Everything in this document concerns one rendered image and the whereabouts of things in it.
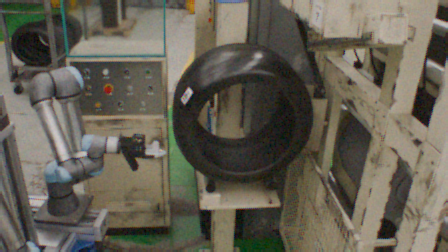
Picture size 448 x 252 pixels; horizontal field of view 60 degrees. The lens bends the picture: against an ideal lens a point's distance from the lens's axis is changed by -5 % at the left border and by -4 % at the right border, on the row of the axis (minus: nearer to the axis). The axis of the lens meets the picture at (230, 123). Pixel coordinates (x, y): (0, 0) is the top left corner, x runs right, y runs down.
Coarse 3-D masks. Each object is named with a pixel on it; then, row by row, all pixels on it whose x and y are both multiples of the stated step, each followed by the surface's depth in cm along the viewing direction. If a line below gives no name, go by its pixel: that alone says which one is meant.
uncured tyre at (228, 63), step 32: (192, 64) 172; (224, 64) 155; (256, 64) 156; (288, 64) 168; (192, 96) 157; (288, 96) 161; (192, 128) 162; (288, 128) 195; (192, 160) 169; (224, 160) 196; (256, 160) 195; (288, 160) 174
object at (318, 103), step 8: (312, 88) 216; (312, 96) 218; (320, 96) 206; (312, 104) 199; (320, 104) 199; (320, 112) 201; (320, 120) 203; (312, 128) 205; (320, 128) 205; (312, 136) 207; (320, 136) 207; (312, 144) 209
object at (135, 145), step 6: (120, 138) 172; (126, 138) 173; (132, 138) 173; (138, 138) 176; (144, 138) 176; (120, 144) 173; (126, 144) 174; (132, 144) 172; (138, 144) 173; (144, 144) 174; (120, 150) 177; (132, 150) 173; (138, 150) 175; (144, 150) 179
